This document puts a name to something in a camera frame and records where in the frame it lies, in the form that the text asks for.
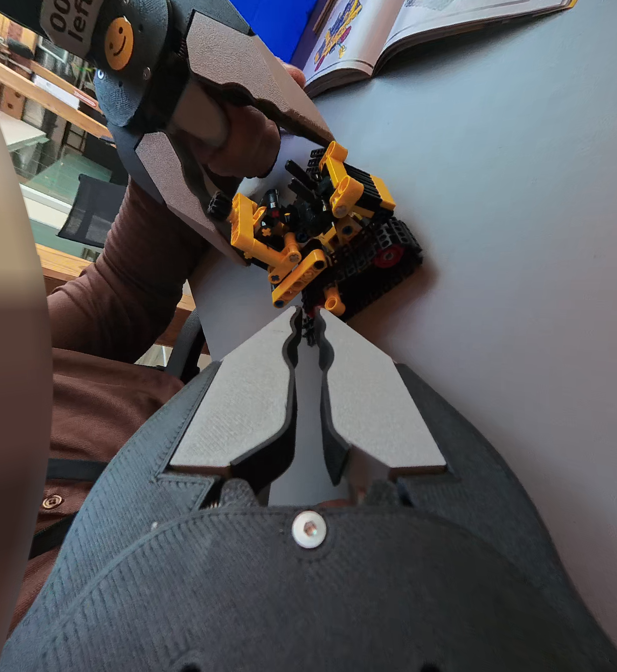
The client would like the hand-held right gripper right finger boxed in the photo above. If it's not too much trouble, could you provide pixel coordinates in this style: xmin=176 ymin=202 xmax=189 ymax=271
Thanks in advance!
xmin=318 ymin=309 xmax=447 ymax=486

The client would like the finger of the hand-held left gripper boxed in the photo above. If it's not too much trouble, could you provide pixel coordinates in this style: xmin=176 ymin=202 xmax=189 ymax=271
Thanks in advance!
xmin=186 ymin=10 xmax=337 ymax=149
xmin=134 ymin=130 xmax=251 ymax=266

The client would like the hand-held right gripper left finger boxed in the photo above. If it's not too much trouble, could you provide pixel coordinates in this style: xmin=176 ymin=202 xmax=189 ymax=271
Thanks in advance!
xmin=168 ymin=306 xmax=302 ymax=492

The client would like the yellow lego bulldozer model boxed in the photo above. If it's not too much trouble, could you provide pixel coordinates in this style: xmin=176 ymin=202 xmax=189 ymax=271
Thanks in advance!
xmin=207 ymin=141 xmax=425 ymax=347

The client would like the lego instruction booklet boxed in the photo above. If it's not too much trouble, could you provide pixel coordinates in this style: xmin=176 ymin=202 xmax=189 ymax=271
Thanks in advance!
xmin=303 ymin=0 xmax=578 ymax=99

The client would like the person's left hand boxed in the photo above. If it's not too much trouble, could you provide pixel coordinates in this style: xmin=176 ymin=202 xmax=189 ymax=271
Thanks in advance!
xmin=205 ymin=101 xmax=283 ymax=179

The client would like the blue plastic bin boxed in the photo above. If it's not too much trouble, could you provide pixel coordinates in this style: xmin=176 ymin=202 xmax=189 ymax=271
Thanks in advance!
xmin=230 ymin=0 xmax=320 ymax=64

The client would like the black mesh chair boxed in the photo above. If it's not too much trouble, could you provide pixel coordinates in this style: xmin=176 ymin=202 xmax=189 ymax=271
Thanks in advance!
xmin=56 ymin=173 xmax=130 ymax=249

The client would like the wooden railing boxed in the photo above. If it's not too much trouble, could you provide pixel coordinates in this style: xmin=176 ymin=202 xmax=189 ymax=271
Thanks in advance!
xmin=0 ymin=44 xmax=114 ymax=141

